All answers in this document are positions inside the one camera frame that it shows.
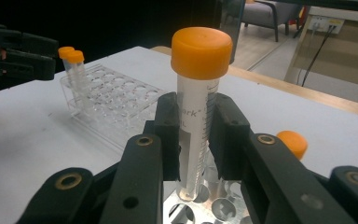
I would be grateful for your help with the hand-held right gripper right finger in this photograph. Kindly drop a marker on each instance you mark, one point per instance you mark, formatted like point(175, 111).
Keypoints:
point(261, 174)

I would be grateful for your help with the white table board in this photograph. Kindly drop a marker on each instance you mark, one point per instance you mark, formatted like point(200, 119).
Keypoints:
point(43, 140)

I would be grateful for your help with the clear plastic tube rack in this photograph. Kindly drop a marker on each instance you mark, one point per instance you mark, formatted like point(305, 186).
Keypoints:
point(121, 96)

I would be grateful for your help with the perforated metal tube rack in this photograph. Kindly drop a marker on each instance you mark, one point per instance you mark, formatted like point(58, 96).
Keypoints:
point(223, 210)

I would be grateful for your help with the light wooden cabinet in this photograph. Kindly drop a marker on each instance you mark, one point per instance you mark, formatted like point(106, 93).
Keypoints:
point(348, 56)

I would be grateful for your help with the orange-capped clear tube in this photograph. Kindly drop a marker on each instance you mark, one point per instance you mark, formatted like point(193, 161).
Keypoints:
point(199, 56)
point(293, 143)
point(64, 52)
point(76, 57)

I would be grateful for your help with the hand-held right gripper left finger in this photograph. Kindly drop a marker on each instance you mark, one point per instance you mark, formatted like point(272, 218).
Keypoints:
point(143, 174)

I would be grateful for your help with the white wall socket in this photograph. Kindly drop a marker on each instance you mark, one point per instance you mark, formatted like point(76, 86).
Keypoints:
point(326, 23)

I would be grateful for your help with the grey armchair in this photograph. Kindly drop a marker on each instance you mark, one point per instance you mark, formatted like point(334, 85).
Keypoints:
point(270, 14)

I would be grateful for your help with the wooden table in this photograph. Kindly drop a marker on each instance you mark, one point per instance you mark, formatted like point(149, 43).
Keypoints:
point(323, 96)

